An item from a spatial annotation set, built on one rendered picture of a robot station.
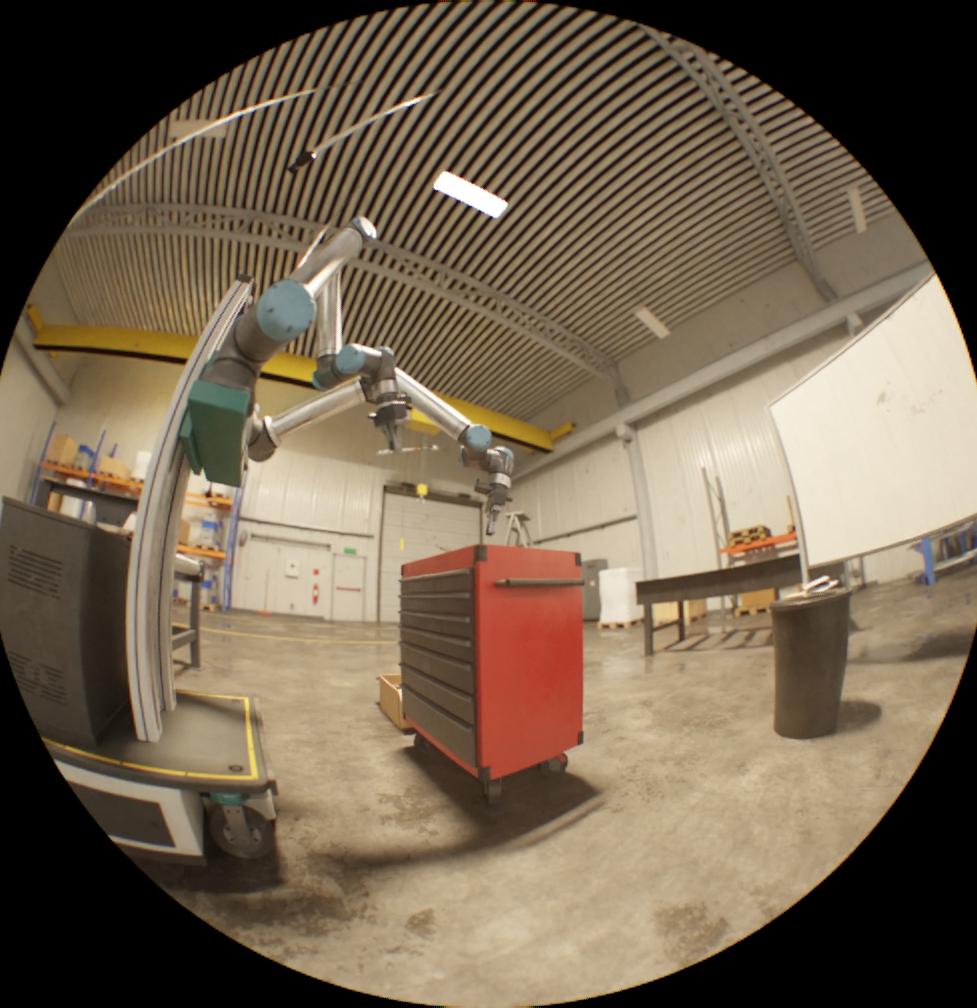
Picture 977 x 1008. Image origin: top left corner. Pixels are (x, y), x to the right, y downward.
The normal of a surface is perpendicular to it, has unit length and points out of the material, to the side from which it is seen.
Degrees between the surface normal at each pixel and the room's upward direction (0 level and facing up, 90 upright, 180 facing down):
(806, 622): 94
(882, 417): 90
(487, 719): 90
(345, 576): 90
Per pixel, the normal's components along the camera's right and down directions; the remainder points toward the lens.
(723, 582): -0.81, -0.16
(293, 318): 0.90, -0.06
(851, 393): -0.99, -0.03
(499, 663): 0.55, -0.25
